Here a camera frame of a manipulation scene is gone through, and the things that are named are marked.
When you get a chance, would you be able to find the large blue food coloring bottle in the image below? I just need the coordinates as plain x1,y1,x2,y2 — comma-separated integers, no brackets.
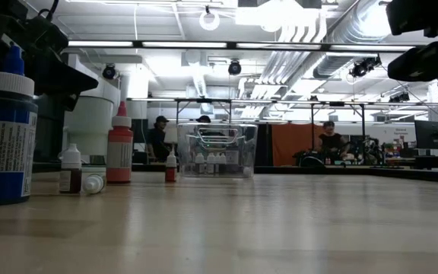
0,42,39,207

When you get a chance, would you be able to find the small brown dropper bottle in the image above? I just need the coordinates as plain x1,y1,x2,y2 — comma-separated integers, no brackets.
59,143,84,194

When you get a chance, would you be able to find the small dark green dropper bottle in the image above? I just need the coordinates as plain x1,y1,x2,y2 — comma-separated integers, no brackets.
81,173,107,196

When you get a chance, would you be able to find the small red dropper bottle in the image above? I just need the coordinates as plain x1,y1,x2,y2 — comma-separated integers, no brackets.
164,151,178,183

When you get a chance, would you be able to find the large red food coloring bottle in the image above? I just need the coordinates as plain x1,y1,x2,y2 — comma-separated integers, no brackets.
105,100,135,184

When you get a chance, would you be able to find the black ceiling spotlight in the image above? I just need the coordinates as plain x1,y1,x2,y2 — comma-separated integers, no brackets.
227,59,243,76
102,63,116,81

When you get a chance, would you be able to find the black computer monitor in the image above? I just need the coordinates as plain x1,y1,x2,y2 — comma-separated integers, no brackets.
414,119,438,151

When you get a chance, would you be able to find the orange fabric partition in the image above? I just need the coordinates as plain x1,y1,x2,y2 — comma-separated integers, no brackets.
271,123,325,167

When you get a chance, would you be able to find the black overhead gantry bar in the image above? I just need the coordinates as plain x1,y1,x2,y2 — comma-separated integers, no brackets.
61,39,417,54

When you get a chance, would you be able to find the clear plastic bin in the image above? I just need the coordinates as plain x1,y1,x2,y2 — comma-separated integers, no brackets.
176,122,259,179

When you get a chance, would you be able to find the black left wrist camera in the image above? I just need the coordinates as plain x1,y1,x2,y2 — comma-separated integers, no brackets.
27,17,70,53

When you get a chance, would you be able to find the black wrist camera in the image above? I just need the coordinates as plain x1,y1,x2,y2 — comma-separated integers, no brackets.
27,17,70,53
385,0,438,38

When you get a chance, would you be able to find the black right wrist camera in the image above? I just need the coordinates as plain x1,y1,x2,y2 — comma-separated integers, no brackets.
385,0,438,38

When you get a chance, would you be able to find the black ceiling camera cluster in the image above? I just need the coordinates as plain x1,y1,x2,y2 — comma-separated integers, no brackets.
348,54,382,79

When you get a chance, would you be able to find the black left wrist camera cable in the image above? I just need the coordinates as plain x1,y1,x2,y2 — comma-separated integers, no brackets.
36,0,60,21

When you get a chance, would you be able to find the silver ventilation duct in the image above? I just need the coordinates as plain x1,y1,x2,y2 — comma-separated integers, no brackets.
312,0,395,80

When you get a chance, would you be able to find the white ring light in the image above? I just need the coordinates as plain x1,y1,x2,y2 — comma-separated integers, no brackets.
198,8,221,32

